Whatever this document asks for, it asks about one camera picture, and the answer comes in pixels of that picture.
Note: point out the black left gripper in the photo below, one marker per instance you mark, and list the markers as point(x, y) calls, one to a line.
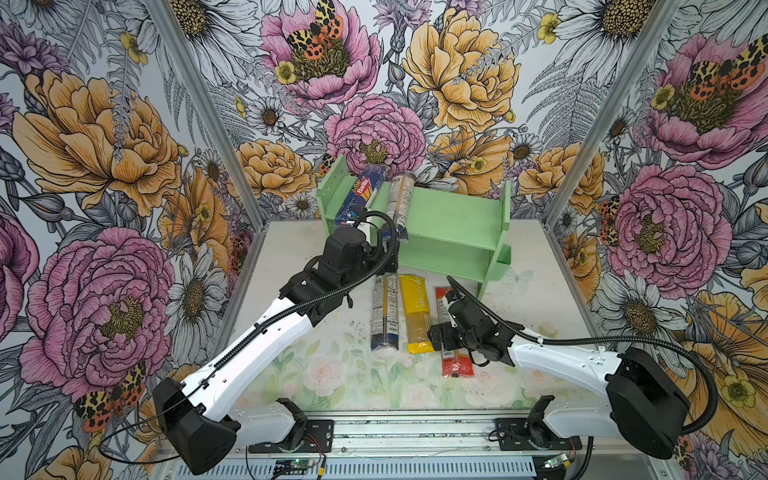
point(378, 252)

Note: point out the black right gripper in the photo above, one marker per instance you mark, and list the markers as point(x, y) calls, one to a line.
point(446, 331)

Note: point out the blue Barilla spaghetti box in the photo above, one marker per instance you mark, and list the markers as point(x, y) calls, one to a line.
point(361, 194)

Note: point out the yellow spaghetti bag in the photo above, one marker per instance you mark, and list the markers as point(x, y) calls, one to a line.
point(417, 313)

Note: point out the clear labelled spaghetti bag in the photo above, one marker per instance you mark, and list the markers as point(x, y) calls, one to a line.
point(384, 322)

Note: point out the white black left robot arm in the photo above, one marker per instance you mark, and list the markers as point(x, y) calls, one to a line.
point(201, 416)

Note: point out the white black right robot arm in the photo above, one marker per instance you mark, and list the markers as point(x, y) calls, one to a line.
point(634, 397)

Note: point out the green two-tier shelf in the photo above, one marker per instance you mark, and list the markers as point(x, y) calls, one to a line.
point(458, 235)

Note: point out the red spaghetti bag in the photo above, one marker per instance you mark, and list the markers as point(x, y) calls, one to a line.
point(456, 362)

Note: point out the green circuit board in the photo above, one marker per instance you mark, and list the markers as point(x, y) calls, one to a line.
point(290, 467)

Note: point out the aluminium front rail base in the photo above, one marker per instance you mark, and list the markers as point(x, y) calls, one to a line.
point(435, 445)

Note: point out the aluminium left corner post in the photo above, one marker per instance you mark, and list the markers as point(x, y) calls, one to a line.
point(172, 37)

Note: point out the aluminium corner post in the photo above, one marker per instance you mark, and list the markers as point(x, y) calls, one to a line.
point(646, 46)
point(172, 37)

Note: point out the aluminium right corner post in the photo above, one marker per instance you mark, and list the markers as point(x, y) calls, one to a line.
point(646, 46)

